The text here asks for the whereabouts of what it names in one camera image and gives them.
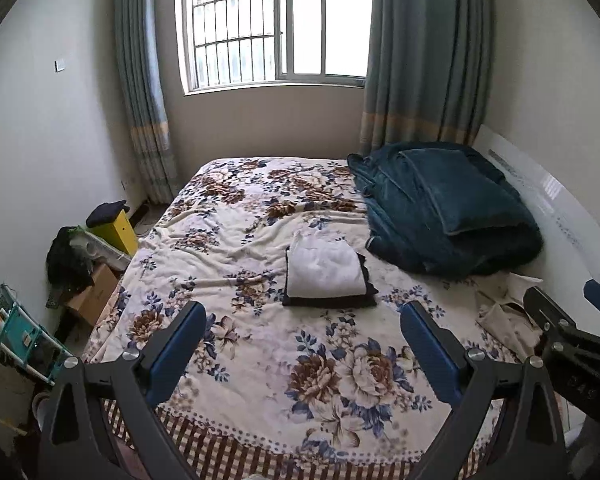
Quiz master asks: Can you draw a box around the white knit sweater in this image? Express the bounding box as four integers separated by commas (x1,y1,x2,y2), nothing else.
286,233,366,299

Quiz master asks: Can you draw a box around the white headboard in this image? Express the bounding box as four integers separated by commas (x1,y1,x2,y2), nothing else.
474,126,600,336

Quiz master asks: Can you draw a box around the beige crumpled cloth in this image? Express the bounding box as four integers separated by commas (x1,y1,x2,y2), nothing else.
475,272,543,362

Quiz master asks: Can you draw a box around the teal storage rack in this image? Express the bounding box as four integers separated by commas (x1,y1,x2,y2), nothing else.
0,283,71,386

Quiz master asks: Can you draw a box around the black folded garment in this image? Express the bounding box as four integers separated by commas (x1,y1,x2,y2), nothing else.
283,252,378,308

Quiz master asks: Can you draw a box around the cardboard box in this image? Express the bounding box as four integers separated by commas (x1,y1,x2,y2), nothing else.
67,263,118,326

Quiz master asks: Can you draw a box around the dark teal quilt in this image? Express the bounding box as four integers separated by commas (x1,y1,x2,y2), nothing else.
347,142,543,280

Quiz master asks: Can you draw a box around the black bag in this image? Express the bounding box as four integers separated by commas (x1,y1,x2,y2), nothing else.
45,226,94,310

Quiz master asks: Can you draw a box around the floral bed sheet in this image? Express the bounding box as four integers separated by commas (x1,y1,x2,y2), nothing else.
83,157,515,479

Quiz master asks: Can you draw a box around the yellow box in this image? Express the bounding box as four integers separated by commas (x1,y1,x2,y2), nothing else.
90,210,138,257

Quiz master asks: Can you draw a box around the black cloth on box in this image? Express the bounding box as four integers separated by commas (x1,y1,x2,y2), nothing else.
85,200,130,229

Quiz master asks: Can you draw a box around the right teal curtain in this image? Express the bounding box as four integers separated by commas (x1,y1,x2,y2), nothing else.
358,0,494,155

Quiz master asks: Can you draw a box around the teal curtain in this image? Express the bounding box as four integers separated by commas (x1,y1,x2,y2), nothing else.
114,0,178,204
358,0,494,155

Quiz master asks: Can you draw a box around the window with metal bars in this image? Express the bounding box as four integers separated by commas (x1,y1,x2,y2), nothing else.
174,0,372,94

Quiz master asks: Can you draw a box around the left teal curtain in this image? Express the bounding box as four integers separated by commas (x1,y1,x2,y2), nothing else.
114,0,178,204

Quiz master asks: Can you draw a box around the wall switch plate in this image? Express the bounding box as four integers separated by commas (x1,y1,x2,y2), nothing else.
54,58,66,73

